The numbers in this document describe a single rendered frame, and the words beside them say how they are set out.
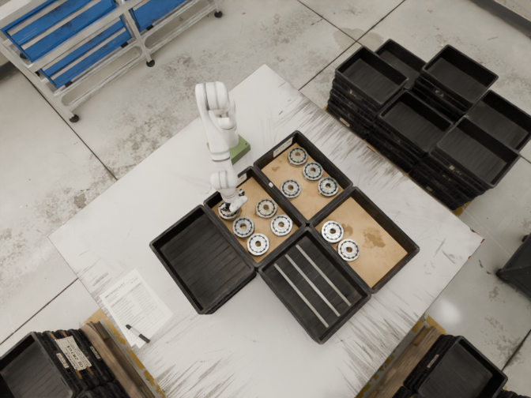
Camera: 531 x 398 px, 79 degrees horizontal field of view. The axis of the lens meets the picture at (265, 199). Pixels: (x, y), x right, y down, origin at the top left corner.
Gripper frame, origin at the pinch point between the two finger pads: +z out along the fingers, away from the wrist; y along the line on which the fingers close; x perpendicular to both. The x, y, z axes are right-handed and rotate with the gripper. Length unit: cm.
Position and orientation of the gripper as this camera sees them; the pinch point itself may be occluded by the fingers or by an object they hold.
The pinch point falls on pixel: (234, 204)
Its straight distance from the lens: 155.9
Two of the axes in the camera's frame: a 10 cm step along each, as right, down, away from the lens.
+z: 0.3, 3.4, 9.4
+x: 6.5, 7.1, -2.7
